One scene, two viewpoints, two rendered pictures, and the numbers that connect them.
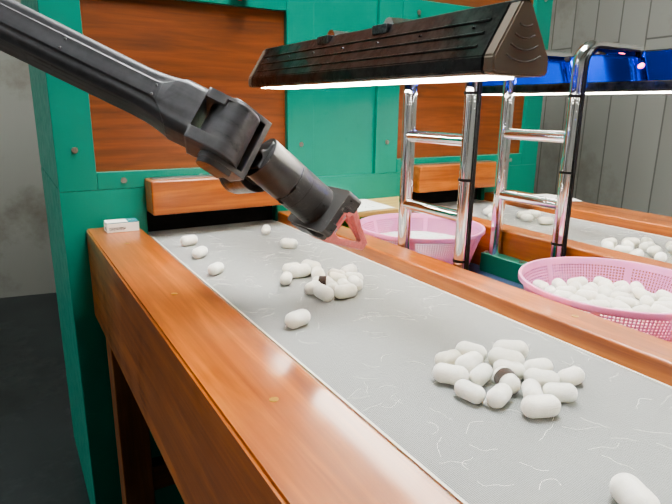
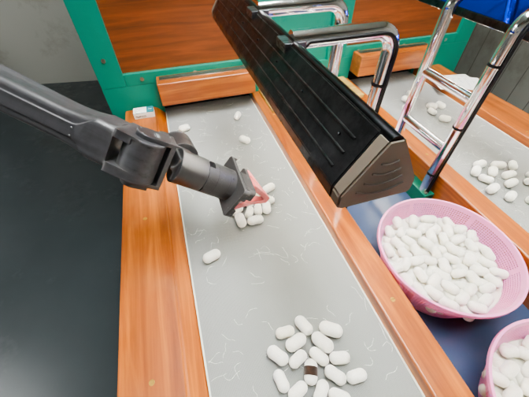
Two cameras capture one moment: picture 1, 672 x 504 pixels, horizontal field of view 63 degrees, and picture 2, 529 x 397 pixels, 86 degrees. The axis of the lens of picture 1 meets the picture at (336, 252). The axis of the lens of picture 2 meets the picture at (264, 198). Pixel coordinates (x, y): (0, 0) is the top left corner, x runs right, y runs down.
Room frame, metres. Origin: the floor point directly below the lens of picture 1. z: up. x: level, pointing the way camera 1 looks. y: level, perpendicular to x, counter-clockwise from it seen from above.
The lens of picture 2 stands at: (0.38, -0.12, 1.24)
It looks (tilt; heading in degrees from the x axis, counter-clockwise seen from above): 47 degrees down; 13
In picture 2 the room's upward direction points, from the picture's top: straight up
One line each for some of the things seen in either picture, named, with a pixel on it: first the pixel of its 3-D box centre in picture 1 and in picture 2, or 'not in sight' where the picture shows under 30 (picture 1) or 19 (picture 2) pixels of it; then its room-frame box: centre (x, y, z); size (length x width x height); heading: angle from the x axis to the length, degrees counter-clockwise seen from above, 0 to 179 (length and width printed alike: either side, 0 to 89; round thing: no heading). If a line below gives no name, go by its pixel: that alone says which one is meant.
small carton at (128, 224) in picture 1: (121, 225); (144, 112); (1.07, 0.43, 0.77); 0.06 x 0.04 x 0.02; 121
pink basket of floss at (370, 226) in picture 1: (418, 246); not in sight; (1.14, -0.18, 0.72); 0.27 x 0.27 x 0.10
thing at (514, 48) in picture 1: (354, 57); (271, 46); (0.85, -0.02, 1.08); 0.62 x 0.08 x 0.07; 31
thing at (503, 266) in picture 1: (560, 167); (462, 105); (1.09, -0.44, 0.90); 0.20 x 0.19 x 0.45; 31
